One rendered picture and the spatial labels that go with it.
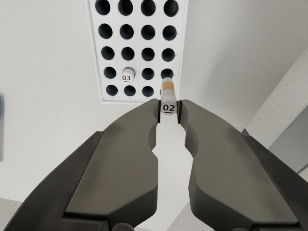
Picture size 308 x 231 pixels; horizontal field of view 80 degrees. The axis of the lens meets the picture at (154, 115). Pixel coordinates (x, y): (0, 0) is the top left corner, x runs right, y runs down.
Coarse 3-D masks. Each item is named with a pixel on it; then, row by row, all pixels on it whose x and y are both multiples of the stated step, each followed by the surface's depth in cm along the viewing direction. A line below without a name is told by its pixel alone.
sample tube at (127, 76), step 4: (128, 68) 18; (124, 72) 17; (128, 72) 17; (132, 72) 18; (124, 76) 17; (128, 76) 17; (132, 76) 17; (124, 80) 17; (128, 80) 17; (132, 80) 17
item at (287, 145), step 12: (300, 120) 15; (288, 132) 16; (300, 132) 15; (276, 144) 16; (288, 144) 15; (300, 144) 14; (276, 156) 16; (288, 156) 15; (300, 156) 14; (300, 168) 14
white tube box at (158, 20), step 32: (96, 0) 15; (128, 0) 18; (160, 0) 15; (96, 32) 16; (128, 32) 19; (160, 32) 16; (96, 64) 18; (128, 64) 18; (160, 64) 18; (128, 96) 20; (160, 96) 20
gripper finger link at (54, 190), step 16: (96, 144) 8; (64, 160) 7; (80, 160) 7; (48, 176) 6; (64, 176) 6; (80, 176) 6; (32, 192) 6; (48, 192) 6; (64, 192) 6; (32, 208) 5; (48, 208) 5; (64, 208) 5; (16, 224) 5; (32, 224) 5; (48, 224) 5; (64, 224) 5; (80, 224) 5; (96, 224) 5
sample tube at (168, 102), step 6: (168, 78) 16; (162, 84) 15; (168, 84) 15; (162, 90) 14; (168, 90) 14; (174, 90) 14; (162, 96) 13; (168, 96) 13; (174, 96) 13; (162, 102) 12; (168, 102) 12; (174, 102) 12; (162, 108) 12; (168, 108) 12; (174, 108) 12; (168, 114) 13
